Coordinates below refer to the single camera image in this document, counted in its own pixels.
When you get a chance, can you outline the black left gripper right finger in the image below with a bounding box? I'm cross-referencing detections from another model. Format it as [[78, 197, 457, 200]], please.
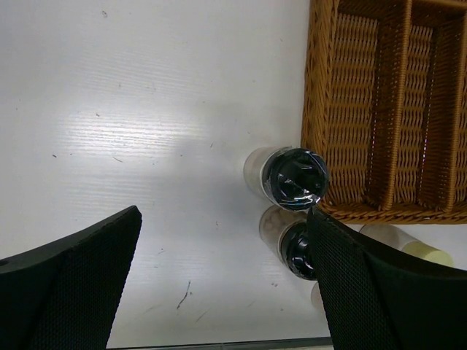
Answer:
[[306, 209, 466, 349]]

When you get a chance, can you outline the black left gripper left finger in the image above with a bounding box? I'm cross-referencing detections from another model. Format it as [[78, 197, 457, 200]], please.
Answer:
[[1, 206, 142, 349]]

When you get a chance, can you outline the black-capped spice jar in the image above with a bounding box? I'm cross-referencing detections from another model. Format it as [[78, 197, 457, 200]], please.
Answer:
[[243, 147, 329, 211], [259, 206, 317, 281]]

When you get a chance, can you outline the brown wicker basket tray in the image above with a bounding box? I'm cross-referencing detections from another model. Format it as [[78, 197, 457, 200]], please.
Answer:
[[301, 1, 466, 224]]

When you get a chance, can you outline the yellow-capped spice jar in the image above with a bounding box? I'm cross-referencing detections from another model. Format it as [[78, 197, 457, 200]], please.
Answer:
[[360, 224, 454, 268]]

